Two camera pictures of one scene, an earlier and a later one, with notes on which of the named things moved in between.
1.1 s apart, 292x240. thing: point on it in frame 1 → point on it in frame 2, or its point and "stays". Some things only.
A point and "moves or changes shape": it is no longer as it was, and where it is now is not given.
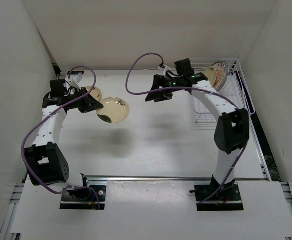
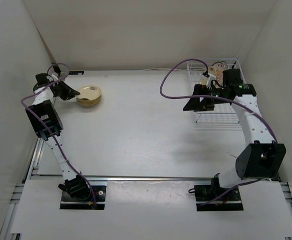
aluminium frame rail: (117, 178) stays
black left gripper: (89, 104) → (69, 92)
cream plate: (96, 92) moves or changes shape
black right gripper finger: (152, 96) → (193, 104)
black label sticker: (75, 72) stays
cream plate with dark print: (115, 110) → (89, 92)
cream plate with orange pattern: (220, 75) stays
